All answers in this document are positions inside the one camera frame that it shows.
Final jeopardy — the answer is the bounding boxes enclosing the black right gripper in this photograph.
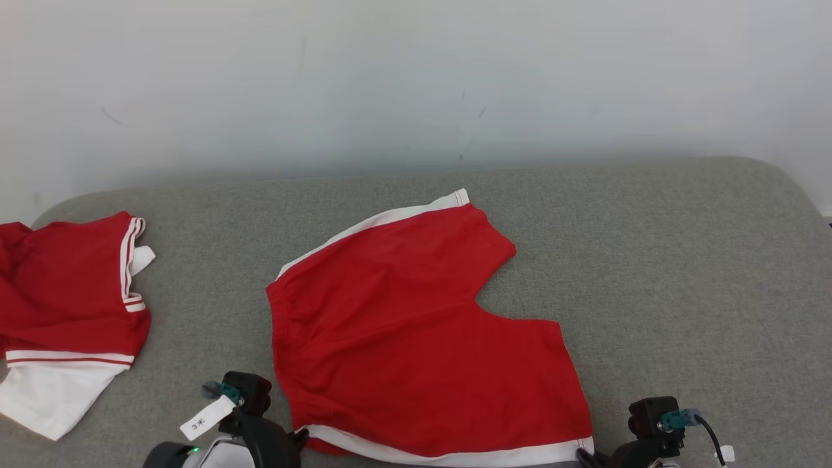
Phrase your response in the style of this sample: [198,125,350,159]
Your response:
[575,437,684,468]

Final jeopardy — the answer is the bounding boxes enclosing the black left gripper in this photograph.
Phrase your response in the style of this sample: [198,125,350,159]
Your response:
[218,409,310,468]

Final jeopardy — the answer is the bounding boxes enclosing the red shorts with white trim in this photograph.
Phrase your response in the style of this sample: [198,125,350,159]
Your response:
[265,188,595,468]

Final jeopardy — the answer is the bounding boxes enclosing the red and white t-shirt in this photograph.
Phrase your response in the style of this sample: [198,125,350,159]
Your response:
[0,211,157,441]

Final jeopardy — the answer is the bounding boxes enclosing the white paper cable tag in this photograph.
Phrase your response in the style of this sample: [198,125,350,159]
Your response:
[180,395,236,441]

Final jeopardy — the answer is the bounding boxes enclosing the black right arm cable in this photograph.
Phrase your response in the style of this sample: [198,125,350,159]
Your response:
[692,416,735,466]

